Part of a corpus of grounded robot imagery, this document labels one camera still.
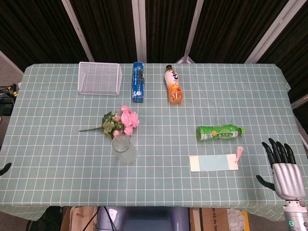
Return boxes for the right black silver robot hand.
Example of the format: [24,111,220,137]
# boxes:
[255,137,307,201]

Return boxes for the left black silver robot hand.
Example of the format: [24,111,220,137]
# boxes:
[0,162,13,178]

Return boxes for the pink artificial flower bouquet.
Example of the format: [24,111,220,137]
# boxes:
[78,104,141,141]

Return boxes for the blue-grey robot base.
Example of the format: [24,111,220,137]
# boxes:
[96,206,191,231]

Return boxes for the clear glass cup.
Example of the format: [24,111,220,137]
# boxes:
[111,134,139,166]

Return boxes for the pale bookmark card with tassel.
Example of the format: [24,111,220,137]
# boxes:
[189,145,244,173]

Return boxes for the green drink plastic bottle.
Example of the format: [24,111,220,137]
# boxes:
[195,124,246,143]

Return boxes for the brown cardboard box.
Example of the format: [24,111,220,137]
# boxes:
[60,206,99,231]
[190,207,229,231]

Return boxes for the green checked tablecloth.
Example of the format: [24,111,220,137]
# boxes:
[0,63,308,222]

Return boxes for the orange drink plastic bottle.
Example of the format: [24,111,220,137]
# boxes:
[164,64,185,105]

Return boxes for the long blue cardboard box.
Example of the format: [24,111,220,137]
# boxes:
[131,62,146,104]

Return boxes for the black pleated curtain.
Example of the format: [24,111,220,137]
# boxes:
[0,0,308,104]

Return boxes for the black equipment with cables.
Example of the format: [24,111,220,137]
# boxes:
[0,82,20,116]

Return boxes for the white metal frame post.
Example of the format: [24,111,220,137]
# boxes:
[61,0,95,63]
[244,0,297,64]
[131,0,148,63]
[176,0,205,64]
[290,94,308,109]

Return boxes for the white wire mesh basket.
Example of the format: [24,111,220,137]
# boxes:
[78,61,123,97]

